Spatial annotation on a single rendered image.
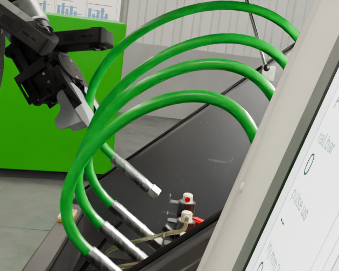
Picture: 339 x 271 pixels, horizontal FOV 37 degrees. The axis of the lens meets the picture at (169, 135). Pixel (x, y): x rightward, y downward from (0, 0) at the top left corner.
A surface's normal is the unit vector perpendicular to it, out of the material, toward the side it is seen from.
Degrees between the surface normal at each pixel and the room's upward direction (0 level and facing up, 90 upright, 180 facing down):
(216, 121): 90
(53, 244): 0
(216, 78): 90
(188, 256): 90
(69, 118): 76
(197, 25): 90
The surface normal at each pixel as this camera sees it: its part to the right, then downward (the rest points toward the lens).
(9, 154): 0.19, 0.25
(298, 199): -0.93, -0.36
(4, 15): -0.04, 0.25
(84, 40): -0.30, -0.06
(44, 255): 0.12, -0.97
